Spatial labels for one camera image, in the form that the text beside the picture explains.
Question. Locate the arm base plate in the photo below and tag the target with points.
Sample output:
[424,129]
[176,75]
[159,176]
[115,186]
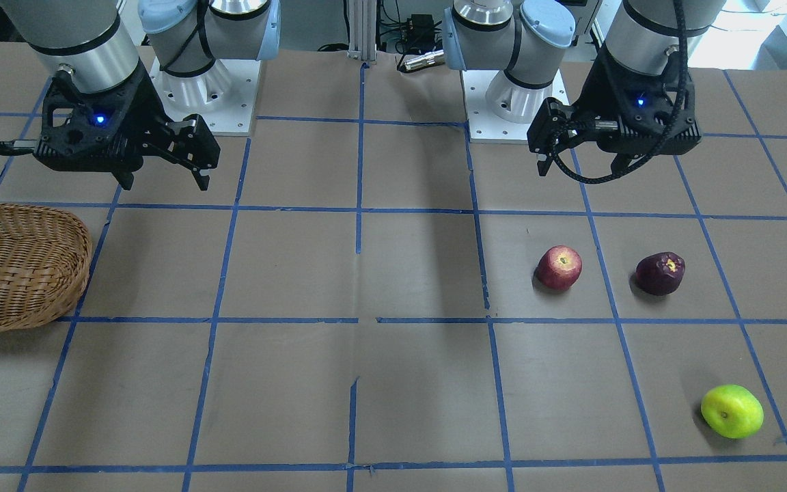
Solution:
[496,116]
[225,95]

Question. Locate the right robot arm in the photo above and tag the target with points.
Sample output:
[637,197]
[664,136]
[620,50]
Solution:
[90,39]

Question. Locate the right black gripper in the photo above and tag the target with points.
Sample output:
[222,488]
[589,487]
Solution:
[135,104]

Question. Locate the aluminium frame post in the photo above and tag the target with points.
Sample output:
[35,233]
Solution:
[362,30]

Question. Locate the red apple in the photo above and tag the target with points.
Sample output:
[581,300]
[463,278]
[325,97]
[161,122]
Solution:
[559,268]

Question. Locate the green apple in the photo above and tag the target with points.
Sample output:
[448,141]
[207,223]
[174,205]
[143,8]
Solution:
[732,411]

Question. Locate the dark purple apple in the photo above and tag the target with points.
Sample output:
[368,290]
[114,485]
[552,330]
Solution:
[660,274]

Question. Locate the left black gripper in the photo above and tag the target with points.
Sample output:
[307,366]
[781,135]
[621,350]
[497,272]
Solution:
[597,94]

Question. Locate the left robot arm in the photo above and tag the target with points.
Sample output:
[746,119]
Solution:
[527,43]

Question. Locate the wicker basket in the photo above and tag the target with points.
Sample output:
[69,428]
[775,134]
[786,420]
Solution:
[45,256]

